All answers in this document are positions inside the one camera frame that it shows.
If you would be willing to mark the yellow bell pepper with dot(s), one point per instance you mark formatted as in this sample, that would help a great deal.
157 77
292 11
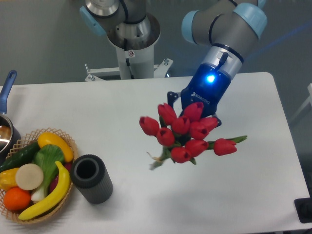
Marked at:
7 179

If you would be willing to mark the blue handled saucepan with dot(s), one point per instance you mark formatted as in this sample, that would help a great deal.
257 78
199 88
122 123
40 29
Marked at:
9 135

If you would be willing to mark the grey ribbed vase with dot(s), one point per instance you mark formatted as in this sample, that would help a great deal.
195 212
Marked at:
90 176

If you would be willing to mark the yellow banana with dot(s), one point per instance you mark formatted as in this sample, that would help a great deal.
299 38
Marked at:
54 198

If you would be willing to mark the black device at table edge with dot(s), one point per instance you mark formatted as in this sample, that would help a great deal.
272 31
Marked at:
304 209

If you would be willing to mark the woven wicker basket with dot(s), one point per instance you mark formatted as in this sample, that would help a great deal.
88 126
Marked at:
21 143

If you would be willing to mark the green bok choy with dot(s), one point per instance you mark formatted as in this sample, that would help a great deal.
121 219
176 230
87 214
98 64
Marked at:
45 158

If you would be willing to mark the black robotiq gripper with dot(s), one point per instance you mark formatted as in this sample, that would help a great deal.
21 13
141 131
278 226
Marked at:
206 86

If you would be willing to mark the beige round disc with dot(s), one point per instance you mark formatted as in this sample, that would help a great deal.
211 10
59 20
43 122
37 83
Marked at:
29 176

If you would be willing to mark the orange fruit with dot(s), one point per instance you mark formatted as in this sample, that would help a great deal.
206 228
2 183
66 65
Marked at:
16 199

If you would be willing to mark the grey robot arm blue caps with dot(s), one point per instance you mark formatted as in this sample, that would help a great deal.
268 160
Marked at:
230 29

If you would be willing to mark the yellow squash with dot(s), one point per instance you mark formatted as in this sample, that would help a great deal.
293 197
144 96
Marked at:
48 138

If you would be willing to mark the green cucumber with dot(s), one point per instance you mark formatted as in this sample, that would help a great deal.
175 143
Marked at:
23 156

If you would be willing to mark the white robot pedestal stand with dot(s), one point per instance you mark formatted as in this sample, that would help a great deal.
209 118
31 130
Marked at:
134 45

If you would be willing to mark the red tulip bouquet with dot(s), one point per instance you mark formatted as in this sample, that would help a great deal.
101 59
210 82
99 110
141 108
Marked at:
183 138

